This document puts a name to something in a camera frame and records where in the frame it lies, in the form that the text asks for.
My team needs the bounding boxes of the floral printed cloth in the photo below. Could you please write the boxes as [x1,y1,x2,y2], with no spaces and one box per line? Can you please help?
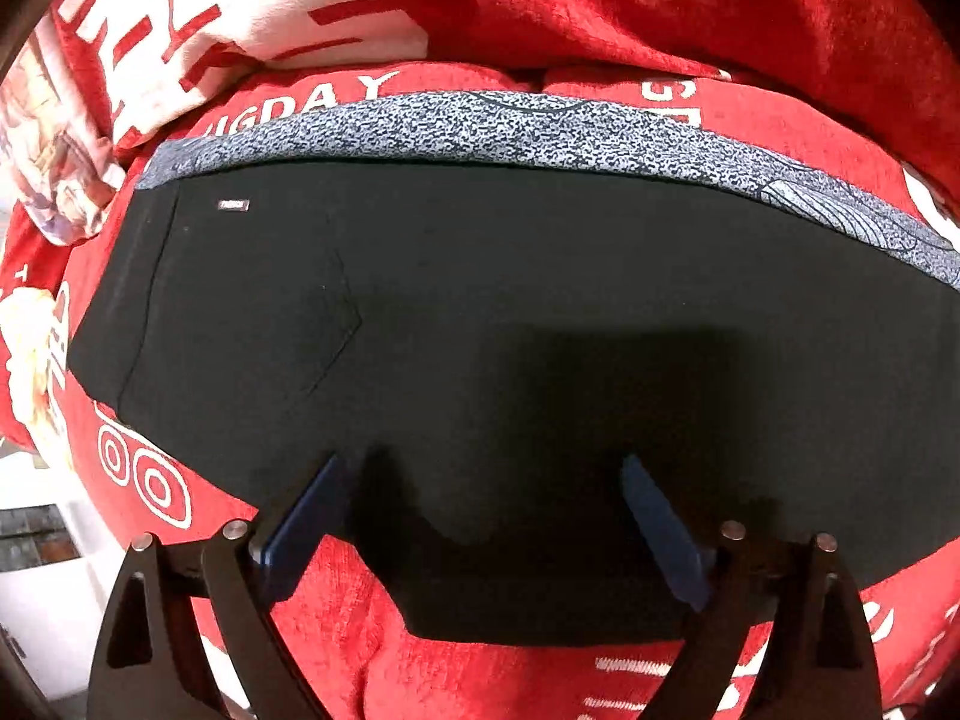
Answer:
[0,15,128,248]

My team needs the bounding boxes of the red quilt with white characters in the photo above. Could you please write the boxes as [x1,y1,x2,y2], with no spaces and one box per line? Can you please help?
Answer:
[52,0,960,196]

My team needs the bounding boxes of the red printed blanket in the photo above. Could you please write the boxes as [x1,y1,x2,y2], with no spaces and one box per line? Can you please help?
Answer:
[0,64,960,720]

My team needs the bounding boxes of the white cabinet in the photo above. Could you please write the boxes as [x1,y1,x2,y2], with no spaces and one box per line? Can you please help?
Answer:
[0,450,113,720]

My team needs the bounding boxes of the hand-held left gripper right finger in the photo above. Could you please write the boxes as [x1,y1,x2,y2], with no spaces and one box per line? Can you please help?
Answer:
[619,454,886,720]

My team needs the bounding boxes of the black pants with grey waistband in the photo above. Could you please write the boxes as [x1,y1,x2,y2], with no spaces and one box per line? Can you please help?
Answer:
[66,90,960,646]

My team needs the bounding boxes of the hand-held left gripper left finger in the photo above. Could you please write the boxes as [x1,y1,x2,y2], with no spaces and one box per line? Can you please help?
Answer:
[86,452,353,720]

